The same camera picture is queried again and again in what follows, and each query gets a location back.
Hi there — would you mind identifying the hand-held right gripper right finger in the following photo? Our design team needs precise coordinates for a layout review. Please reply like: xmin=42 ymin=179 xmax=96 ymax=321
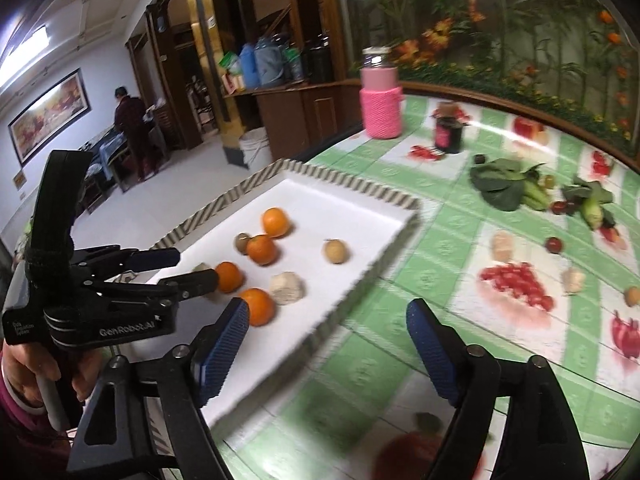
xmin=406 ymin=298 xmax=588 ymax=480

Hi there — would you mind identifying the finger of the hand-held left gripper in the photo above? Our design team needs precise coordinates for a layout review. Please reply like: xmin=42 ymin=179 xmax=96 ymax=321
xmin=75 ymin=246 xmax=182 ymax=279
xmin=82 ymin=267 xmax=221 ymax=302

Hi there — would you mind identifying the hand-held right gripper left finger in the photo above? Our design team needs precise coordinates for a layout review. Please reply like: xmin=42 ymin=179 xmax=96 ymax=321
xmin=66 ymin=297 xmax=251 ymax=480

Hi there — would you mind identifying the small orange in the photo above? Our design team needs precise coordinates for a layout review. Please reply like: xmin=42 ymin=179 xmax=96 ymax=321
xmin=261 ymin=207 xmax=292 ymax=239

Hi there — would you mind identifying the tan fruit with stem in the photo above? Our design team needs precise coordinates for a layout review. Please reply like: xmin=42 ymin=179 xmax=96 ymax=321
xmin=321 ymin=238 xmax=348 ymax=265

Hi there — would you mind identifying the white tray with chevron rim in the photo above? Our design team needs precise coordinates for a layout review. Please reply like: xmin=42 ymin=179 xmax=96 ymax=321
xmin=150 ymin=159 xmax=423 ymax=431

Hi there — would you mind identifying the person's left forearm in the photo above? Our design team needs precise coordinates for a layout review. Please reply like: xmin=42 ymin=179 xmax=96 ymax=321
xmin=0 ymin=385 xmax=76 ymax=480

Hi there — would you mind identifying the person's left hand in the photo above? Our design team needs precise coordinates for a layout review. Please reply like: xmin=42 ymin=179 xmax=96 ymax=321
xmin=1 ymin=344 xmax=105 ymax=404

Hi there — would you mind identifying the green checked printed tablecloth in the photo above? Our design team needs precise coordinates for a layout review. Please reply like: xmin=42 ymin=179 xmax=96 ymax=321
xmin=220 ymin=87 xmax=640 ymax=480

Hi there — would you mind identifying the white bucket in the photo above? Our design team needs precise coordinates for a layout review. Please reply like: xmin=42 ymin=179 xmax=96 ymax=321
xmin=238 ymin=127 xmax=273 ymax=170

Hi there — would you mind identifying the dark green bok choy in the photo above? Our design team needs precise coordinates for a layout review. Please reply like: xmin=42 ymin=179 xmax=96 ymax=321
xmin=470 ymin=158 xmax=546 ymax=212

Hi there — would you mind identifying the light green vegetable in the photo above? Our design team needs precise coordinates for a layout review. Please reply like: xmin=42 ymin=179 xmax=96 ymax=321
xmin=520 ymin=180 xmax=551 ymax=211

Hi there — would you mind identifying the wooden sideboard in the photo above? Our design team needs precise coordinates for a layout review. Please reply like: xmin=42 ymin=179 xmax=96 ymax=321
xmin=222 ymin=79 xmax=368 ymax=161

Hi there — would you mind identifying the green packet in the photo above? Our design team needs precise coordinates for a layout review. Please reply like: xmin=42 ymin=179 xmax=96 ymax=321
xmin=218 ymin=51 xmax=242 ymax=78

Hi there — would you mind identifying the pale green cabbage head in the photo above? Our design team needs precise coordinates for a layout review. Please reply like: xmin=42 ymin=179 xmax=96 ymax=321
xmin=562 ymin=177 xmax=615 ymax=231

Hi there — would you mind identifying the dark jar with red label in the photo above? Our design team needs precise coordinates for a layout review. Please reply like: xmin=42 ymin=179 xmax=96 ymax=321
xmin=432 ymin=104 xmax=465 ymax=155

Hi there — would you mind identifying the clear plastic bottle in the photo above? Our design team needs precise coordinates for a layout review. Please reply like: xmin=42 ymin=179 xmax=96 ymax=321
xmin=284 ymin=45 xmax=306 ymax=83

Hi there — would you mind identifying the pink bottle with knit sleeve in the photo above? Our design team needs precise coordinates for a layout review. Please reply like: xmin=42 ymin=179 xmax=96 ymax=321
xmin=360 ymin=46 xmax=404 ymax=139

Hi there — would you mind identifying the ceiling light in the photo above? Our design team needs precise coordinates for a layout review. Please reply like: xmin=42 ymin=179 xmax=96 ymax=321
xmin=0 ymin=26 xmax=51 ymax=73

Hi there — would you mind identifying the black bottle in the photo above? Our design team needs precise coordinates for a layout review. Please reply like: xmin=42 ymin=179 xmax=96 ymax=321
xmin=305 ymin=35 xmax=335 ymax=83

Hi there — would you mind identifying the glass panel with artificial plants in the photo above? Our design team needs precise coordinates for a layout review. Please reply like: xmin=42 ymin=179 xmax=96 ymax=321
xmin=332 ymin=0 xmax=640 ymax=146

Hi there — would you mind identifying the framed wall painting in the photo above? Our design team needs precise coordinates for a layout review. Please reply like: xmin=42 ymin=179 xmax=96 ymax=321
xmin=7 ymin=67 xmax=93 ymax=168

